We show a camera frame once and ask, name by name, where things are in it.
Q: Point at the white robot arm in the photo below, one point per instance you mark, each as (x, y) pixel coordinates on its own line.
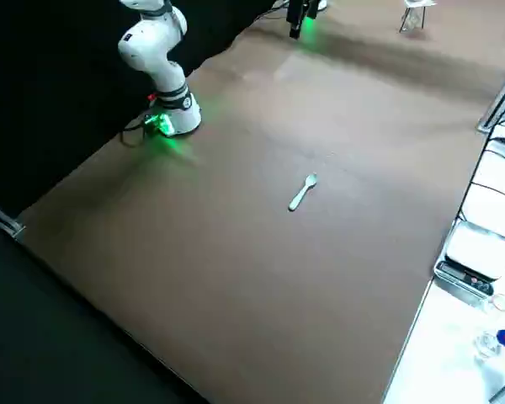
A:
(322, 3)
(151, 54)

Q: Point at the aluminium corner rail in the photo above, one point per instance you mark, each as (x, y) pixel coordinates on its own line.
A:
(4, 221)

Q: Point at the aluminium camera post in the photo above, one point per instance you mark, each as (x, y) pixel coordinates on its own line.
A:
(498, 101)

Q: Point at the small clear glass jar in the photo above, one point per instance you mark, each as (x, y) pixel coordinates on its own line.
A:
(487, 343)

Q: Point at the small pale green spoon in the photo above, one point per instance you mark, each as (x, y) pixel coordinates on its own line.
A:
(311, 180)

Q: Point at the silver digital scale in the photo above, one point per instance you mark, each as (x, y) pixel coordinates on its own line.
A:
(471, 252)

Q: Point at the clear dish red rim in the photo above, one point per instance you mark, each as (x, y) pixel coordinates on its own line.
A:
(501, 303)

